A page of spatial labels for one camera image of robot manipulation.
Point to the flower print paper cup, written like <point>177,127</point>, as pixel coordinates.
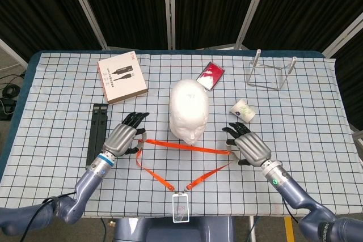
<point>244,110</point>

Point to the checked tablecloth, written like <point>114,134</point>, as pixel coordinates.
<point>297,111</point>

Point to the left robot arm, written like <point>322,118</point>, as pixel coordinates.
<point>88,179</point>

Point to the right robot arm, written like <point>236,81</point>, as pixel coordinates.
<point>295,193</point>

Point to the red and white phone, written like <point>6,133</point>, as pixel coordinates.
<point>212,74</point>

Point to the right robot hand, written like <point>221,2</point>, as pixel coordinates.
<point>252,150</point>

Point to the white foam mannequin head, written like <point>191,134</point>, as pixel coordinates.
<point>188,103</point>

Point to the black power adapter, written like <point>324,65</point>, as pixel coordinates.
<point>5,108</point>

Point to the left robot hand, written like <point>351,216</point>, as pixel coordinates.
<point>120,140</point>

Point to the white table leg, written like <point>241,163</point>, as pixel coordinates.
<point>252,229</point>

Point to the black folding screen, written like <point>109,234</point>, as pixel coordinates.
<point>127,6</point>

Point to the black folding stand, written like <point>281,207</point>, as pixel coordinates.
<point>95,134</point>

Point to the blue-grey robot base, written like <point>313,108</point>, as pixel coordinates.
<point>136,230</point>

